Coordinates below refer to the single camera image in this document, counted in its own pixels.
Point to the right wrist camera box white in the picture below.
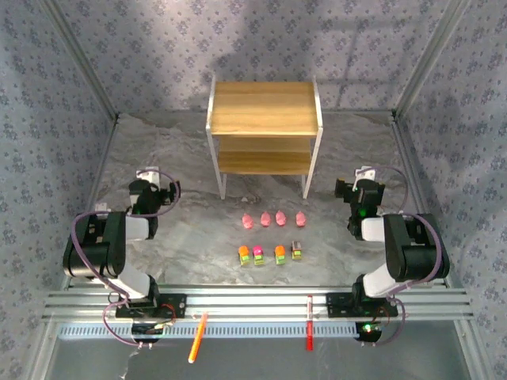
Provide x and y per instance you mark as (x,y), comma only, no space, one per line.
(364,174)

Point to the toy car grey red top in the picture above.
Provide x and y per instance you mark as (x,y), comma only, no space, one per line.
(297,250)

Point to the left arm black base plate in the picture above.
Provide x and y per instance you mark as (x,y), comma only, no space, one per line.
(174,302)

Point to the green toy car orange top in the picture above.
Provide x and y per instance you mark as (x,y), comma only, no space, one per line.
(280,255)
(244,256)

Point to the red marker pen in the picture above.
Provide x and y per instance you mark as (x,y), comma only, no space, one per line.
(309,332)

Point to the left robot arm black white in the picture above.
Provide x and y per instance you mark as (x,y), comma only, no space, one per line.
(99,253)

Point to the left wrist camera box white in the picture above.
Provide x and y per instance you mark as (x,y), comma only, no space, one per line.
(147,175)

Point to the wooden shelf white metal frame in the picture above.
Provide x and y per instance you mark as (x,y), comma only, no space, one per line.
(263,107)

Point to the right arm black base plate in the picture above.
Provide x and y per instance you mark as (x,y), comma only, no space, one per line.
(336,305)

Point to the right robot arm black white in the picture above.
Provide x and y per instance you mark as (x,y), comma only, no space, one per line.
(416,253)

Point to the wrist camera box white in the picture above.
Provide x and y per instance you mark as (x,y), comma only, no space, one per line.
(147,175)
(364,174)

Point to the aluminium frame floor profile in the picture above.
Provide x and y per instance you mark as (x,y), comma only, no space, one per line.
(104,158)
(412,166)

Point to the pink toy pig dark specks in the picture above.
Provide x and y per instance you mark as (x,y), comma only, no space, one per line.
(248,221)

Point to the green toy car pink top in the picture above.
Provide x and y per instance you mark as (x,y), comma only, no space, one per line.
(258,255)

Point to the aluminium mounting rail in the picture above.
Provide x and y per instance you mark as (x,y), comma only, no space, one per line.
(257,305)

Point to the aluminium frame post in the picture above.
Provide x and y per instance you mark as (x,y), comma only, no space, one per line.
(83,63)
(429,59)

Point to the orange marker pen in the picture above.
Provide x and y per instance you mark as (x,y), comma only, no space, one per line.
(198,336)

